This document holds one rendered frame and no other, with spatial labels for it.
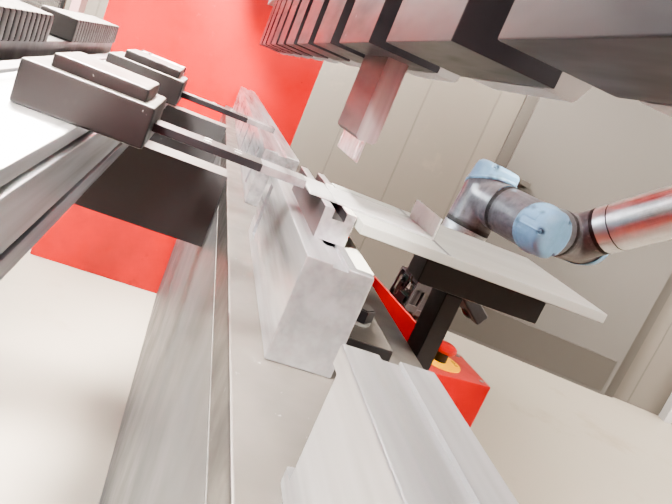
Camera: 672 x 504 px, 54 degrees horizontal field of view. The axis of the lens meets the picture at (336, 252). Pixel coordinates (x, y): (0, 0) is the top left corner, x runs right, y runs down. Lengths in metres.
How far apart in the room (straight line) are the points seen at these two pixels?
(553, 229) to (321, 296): 0.52
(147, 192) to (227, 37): 1.62
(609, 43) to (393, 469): 0.17
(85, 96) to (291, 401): 0.30
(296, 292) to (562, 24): 0.34
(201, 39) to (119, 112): 2.20
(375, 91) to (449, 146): 3.50
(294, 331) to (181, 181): 0.71
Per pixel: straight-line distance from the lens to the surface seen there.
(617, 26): 0.22
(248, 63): 2.78
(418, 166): 4.07
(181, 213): 1.23
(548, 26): 0.26
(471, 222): 1.05
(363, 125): 0.59
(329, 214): 0.58
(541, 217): 0.97
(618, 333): 4.52
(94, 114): 0.59
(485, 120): 4.11
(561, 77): 0.38
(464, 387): 1.02
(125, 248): 2.93
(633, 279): 4.45
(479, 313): 1.14
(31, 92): 0.60
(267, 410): 0.47
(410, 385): 0.36
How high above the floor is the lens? 1.09
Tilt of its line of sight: 13 degrees down
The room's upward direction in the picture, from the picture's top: 23 degrees clockwise
